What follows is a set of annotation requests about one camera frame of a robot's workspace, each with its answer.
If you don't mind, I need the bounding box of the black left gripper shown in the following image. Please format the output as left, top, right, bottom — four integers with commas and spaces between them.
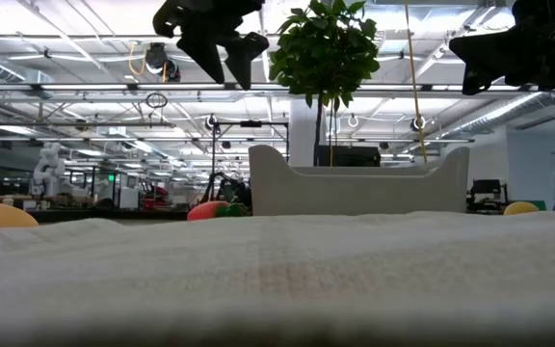
151, 0, 270, 92

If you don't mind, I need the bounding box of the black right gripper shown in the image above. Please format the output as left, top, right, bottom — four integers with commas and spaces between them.
449, 0, 555, 96

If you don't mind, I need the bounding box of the orange toy carrot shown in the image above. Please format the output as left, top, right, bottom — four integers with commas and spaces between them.
186, 200, 250, 222

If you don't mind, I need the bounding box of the grey plastic tupperware container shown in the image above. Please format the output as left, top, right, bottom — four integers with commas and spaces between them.
248, 144, 470, 217

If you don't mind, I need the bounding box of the black background robot rig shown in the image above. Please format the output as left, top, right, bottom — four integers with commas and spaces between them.
199, 119, 291, 209

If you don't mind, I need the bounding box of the potted green plant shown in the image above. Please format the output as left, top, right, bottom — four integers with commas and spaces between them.
268, 0, 382, 168

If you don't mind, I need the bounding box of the yellow round object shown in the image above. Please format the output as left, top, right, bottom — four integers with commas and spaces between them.
503, 200, 542, 217

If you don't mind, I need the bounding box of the black computer box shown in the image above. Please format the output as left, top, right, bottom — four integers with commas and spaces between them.
318, 145, 382, 168

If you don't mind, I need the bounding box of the red cart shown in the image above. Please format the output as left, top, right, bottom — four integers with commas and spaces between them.
141, 185, 171, 211

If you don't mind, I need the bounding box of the white humanoid robot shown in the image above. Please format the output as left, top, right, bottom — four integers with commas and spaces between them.
30, 141, 69, 198

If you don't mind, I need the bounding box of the white checked kitchen towel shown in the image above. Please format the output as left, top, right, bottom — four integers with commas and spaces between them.
0, 209, 555, 347

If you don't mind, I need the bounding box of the black ceiling cable reel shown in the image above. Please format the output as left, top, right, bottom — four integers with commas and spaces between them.
144, 41, 182, 83

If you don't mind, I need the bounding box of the yellow hanging cable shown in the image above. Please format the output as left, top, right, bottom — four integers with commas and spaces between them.
404, 0, 429, 164

